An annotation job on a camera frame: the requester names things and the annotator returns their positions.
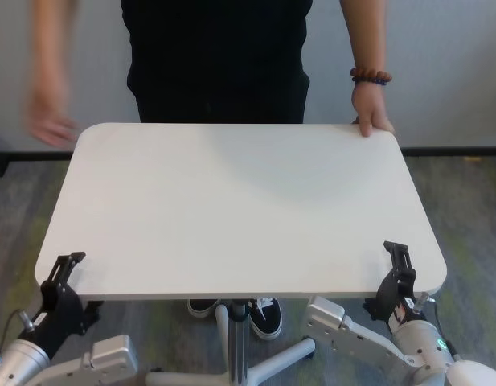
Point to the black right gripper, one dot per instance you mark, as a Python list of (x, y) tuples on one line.
[(392, 305)]

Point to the person's right hand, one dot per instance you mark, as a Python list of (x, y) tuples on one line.
[(50, 120)]

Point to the person's black-clothed body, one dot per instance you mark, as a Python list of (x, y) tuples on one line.
[(215, 60)]

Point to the person's left hand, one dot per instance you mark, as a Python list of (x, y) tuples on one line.
[(370, 106)]

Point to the white rectangular table board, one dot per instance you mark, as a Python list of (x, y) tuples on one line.
[(231, 201)]

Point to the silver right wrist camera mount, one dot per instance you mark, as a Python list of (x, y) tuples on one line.
[(352, 333)]

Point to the black floor box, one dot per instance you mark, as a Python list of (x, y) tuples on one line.
[(0, 165)]

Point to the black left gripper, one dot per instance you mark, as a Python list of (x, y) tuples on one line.
[(62, 317)]

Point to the person's left forearm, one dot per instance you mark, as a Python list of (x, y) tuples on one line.
[(364, 36)]

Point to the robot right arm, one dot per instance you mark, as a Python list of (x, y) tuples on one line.
[(424, 346)]

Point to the person's right forearm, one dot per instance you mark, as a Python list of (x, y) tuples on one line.
[(50, 52)]

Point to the small tan floor scrap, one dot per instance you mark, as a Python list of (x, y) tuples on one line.
[(474, 159)]

